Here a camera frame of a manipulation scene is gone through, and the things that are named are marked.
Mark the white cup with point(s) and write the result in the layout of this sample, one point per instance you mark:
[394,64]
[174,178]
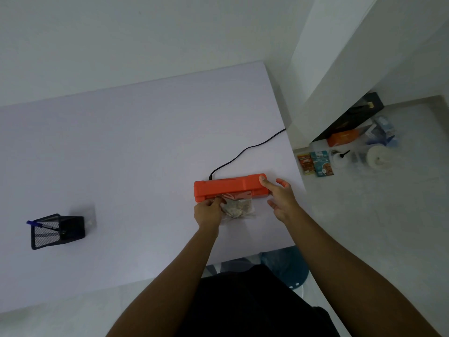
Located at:
[338,162]

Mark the person's left hand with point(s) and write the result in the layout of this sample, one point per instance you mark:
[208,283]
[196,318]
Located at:
[208,215]

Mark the blue round stool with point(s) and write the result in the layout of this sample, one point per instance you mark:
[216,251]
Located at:
[286,268]

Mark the teal snack packet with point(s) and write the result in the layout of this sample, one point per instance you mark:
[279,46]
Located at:
[322,164]

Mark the orange heat sealer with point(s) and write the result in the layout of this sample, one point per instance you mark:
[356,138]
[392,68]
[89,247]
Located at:
[224,187]

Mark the person's right forearm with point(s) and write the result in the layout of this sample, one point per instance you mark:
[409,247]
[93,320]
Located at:
[347,277]

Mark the person's right hand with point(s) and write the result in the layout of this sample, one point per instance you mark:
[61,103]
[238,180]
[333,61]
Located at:
[286,203]

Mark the black box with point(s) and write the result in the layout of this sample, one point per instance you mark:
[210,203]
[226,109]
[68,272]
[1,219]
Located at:
[352,117]

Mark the person's left forearm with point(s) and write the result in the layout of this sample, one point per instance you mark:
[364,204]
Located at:
[168,287]

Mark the black spoon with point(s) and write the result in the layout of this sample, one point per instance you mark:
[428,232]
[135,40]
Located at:
[343,154]

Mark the blue packets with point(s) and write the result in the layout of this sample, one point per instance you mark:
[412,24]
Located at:
[382,129]

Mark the clear plastic bag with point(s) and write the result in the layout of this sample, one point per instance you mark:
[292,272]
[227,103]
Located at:
[245,215]

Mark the person's black shirt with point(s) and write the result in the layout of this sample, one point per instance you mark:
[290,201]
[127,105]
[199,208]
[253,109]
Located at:
[252,305]

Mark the orange box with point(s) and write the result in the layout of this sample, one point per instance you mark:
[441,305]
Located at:
[343,137]

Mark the red snack packet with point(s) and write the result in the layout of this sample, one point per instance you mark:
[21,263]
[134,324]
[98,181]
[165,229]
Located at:
[306,164]

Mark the blue pen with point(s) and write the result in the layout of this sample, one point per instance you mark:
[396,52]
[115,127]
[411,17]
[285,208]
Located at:
[36,224]

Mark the white tape roll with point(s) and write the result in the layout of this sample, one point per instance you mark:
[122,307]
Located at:
[379,157]

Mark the black mesh pen holder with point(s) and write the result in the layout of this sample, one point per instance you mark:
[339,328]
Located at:
[72,229]

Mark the clear plastic wrapper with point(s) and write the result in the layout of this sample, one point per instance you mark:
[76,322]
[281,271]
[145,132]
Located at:
[357,158]

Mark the person's grey trousers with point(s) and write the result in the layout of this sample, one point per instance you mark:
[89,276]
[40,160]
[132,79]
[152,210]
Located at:
[231,264]

